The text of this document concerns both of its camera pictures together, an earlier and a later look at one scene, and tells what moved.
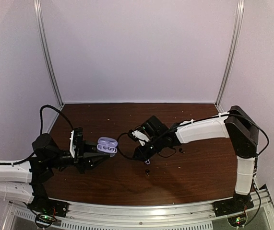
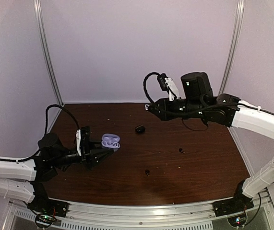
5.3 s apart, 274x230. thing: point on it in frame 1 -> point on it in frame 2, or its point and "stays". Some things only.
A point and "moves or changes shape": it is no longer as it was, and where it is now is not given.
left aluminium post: (38, 10) stays
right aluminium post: (235, 38) stays
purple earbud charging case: (107, 144) moves or changes shape
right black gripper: (144, 155) -> (163, 114)
